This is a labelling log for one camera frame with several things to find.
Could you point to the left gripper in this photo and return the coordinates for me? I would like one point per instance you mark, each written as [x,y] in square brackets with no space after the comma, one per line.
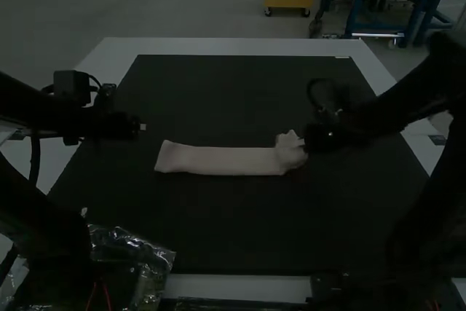
[116,127]

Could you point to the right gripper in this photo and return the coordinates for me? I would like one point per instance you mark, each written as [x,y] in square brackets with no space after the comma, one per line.
[322,140]

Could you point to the pale towel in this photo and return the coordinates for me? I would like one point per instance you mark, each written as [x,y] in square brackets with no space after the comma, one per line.
[225,160]

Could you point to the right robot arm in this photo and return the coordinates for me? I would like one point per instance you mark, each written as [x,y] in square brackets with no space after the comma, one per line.
[400,107]

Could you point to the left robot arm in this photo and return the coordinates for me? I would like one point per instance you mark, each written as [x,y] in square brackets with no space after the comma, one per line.
[22,107]

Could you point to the black mat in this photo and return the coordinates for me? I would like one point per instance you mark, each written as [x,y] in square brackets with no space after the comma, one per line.
[218,100]

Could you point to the blue metal rack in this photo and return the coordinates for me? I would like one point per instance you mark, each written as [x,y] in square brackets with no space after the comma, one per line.
[375,34]

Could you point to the silver foil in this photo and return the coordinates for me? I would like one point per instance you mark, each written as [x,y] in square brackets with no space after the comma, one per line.
[145,252]

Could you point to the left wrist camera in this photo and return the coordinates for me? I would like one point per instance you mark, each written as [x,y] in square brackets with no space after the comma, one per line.
[106,94]

